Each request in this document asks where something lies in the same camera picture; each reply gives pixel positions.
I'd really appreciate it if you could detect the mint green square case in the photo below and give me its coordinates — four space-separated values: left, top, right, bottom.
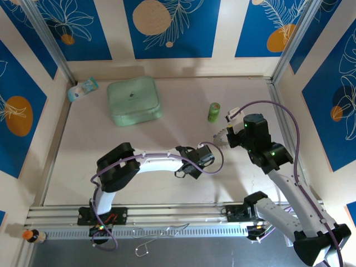
107 75 163 127

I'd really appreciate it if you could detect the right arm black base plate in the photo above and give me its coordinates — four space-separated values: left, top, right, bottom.
226 204 251 223

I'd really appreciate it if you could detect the metal wire hanger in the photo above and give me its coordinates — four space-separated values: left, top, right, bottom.
132 222 190 257

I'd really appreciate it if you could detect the aluminium side rail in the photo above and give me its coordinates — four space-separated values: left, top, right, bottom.
266 79 315 201

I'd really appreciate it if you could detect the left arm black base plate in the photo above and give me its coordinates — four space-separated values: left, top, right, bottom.
77 207 128 226

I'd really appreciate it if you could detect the small bottle with orange cap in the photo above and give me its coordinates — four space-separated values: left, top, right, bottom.
22 228 47 244

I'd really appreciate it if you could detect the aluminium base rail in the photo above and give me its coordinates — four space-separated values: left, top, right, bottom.
26 204 330 228

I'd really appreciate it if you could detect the light blue wipes packet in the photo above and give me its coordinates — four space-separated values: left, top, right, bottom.
67 77 100 103

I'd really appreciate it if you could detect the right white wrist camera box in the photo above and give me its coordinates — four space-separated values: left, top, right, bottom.
225 107 245 131

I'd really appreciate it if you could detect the grey slotted cable duct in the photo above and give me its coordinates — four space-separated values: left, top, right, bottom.
44 225 287 240

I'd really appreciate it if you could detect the green cylindrical can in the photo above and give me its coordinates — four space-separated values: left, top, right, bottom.
207 102 221 123

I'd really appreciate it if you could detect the black controller board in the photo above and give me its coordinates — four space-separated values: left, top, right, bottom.
88 222 113 238
246 216 276 240

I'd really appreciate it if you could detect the aluminium frame post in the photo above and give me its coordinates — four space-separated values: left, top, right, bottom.
21 0 77 86
271 0 325 84

